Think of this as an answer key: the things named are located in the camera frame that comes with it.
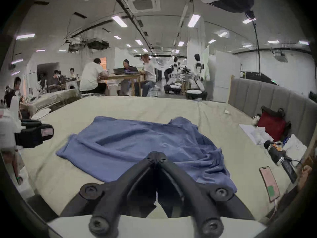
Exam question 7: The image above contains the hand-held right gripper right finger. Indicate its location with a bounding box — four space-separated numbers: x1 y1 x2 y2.
156 151 255 236

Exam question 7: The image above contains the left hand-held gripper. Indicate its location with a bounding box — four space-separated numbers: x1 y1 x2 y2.
0 97 54 151

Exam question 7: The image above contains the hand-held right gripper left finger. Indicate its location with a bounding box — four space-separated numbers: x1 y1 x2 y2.
59 151 159 236

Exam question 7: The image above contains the bed with pale sheet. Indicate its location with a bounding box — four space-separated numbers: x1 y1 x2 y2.
20 88 82 116

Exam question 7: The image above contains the bed with beige sheet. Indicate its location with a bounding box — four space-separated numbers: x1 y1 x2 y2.
21 95 295 222

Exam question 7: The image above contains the blue shirt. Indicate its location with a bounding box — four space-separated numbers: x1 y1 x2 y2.
56 116 238 194

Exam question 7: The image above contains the phone with pink case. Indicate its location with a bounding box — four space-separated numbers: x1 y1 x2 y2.
259 167 281 203

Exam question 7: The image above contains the white crumpled paper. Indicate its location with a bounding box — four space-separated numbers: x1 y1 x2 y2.
239 124 274 146

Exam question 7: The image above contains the spare black gripper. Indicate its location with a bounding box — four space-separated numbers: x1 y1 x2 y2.
264 140 299 184

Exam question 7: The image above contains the red bag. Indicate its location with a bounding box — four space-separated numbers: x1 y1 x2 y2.
257 106 292 141

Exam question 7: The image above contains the wooden table with laptops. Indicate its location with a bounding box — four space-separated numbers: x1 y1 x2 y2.
99 67 145 97

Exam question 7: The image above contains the white plastic bag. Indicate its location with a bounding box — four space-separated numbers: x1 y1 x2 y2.
282 134 307 158

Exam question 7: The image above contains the white humanoid robot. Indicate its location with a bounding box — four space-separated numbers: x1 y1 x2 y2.
163 56 183 95
186 54 208 100

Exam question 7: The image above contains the grey padded headboard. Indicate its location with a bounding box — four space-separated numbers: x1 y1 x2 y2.
228 78 317 146

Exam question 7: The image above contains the white phone cable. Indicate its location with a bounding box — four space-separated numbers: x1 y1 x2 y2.
266 198 279 220

